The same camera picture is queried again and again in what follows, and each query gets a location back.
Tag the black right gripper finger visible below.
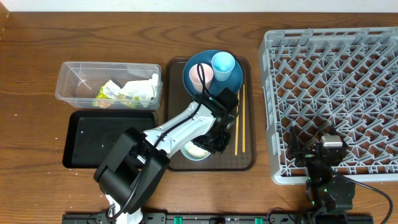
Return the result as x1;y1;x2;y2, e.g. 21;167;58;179
329;125;340;136
287;126;300;159

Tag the white cooked rice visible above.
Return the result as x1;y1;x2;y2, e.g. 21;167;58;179
185;142;210;159

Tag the light blue bowl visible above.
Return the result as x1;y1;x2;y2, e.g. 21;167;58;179
181;141;210;161

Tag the white tissue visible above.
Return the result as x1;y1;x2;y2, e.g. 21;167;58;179
119;73;159;101

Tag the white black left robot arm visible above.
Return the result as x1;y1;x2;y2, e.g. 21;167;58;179
94;97;239;223

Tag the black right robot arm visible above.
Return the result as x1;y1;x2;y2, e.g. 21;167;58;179
287;127;355;223

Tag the grey dishwasher rack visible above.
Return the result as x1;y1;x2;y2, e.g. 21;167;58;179
258;27;397;185

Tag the black waste tray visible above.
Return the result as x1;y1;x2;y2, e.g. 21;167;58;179
62;110;155;169

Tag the brown plastic serving tray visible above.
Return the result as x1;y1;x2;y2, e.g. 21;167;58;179
164;57;256;172

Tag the right wooden chopstick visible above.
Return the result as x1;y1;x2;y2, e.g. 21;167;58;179
242;84;246;154

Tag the wooden chopstick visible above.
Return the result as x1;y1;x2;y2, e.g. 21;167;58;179
242;84;246;154
234;90;240;156

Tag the left wooden chopstick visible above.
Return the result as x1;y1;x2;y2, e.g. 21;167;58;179
234;90;240;156

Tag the dark blue plate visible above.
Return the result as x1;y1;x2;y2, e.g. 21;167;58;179
182;50;243;96

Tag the pink cup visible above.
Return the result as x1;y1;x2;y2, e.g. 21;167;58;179
189;63;214;92

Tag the light blue cup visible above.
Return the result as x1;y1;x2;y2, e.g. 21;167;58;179
211;52;236;82

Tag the green yellow snack wrapper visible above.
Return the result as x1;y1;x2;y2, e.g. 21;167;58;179
92;80;139;109

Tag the clear plastic bin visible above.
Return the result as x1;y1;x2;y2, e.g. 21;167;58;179
55;62;162;111

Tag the black mounting rail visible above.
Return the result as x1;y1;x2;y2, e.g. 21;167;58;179
61;212;374;224

